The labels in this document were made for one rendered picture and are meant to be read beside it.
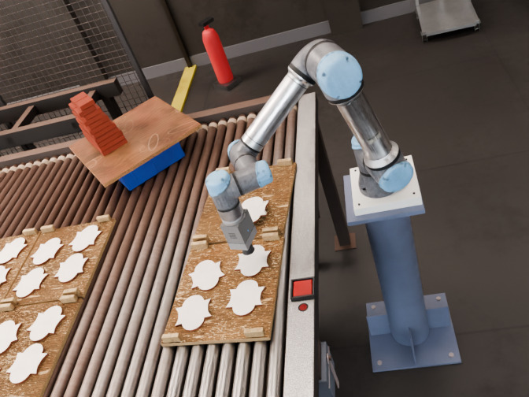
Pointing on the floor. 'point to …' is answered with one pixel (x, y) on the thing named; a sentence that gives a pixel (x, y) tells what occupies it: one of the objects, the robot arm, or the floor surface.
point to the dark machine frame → (42, 131)
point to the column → (402, 296)
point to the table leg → (346, 241)
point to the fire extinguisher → (218, 57)
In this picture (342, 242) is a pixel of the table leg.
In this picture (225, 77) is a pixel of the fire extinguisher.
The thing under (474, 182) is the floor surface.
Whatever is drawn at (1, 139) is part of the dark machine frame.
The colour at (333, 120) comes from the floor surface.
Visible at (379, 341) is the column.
